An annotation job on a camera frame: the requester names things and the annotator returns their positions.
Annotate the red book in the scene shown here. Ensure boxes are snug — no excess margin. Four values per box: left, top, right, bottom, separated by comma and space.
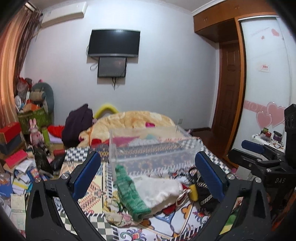
5, 150, 28, 168

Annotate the orange yellow fluffy blanket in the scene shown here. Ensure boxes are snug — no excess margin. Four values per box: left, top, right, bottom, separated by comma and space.
78, 111, 175, 148

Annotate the green knitted sock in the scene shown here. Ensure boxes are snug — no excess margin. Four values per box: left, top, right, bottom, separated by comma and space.
115, 165, 151, 221

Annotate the white fluffy cloth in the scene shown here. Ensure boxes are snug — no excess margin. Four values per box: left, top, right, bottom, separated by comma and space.
132, 176, 184, 210

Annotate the colourful blue pencil case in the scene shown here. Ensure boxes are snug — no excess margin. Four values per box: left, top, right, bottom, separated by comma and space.
26, 168, 48, 182

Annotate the red cylinder bottle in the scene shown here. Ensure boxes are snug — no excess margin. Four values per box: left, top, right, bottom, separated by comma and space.
53, 149, 66, 157

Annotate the black wall television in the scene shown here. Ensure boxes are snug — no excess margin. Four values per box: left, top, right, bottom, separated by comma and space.
87, 29, 140, 57

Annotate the red cushion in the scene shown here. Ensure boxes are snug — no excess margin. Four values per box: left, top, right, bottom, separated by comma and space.
47, 125, 65, 138

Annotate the white wardrobe with pink hearts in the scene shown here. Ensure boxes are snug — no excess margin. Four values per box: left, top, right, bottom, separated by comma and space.
233, 16, 295, 149

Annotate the floral yellow silk scarf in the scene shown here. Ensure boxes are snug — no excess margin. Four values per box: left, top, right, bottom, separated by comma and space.
103, 191, 142, 227

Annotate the dark purple backpack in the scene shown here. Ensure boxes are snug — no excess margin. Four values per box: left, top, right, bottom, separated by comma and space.
62, 104, 93, 148

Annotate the yellow sponge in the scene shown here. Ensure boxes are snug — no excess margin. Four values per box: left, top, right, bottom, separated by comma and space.
188, 184, 198, 202

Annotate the brown wooden door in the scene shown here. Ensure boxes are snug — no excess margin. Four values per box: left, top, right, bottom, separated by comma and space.
211, 41, 241, 158

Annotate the patterned patchwork bedspread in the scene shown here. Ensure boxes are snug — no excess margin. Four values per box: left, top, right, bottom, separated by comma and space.
49, 136, 246, 241

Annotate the orange striped curtain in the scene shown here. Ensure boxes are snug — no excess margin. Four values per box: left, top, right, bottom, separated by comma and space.
1, 6, 42, 128

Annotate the grey plush toy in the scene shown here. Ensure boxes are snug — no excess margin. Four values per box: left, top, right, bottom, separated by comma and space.
29, 82, 54, 115

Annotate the pink bunny toy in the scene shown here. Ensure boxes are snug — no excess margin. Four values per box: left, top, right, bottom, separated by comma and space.
29, 118, 44, 147

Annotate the clear plastic storage box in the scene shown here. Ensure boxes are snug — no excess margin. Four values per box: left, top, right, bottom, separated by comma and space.
109, 126, 204, 182

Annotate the white wall air conditioner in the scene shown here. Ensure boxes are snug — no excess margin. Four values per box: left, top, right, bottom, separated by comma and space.
41, 2, 88, 28

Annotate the small dark wall monitor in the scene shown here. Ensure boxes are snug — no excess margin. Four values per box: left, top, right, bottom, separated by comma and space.
97, 57, 127, 78

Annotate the red box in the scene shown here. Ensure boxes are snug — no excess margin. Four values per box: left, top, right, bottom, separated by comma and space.
0, 122, 22, 144

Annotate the yellow curved pillow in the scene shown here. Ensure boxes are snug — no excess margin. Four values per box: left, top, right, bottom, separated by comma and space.
93, 103, 118, 119

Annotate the green cardboard box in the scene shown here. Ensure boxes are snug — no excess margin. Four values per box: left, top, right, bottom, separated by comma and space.
18, 108, 52, 134

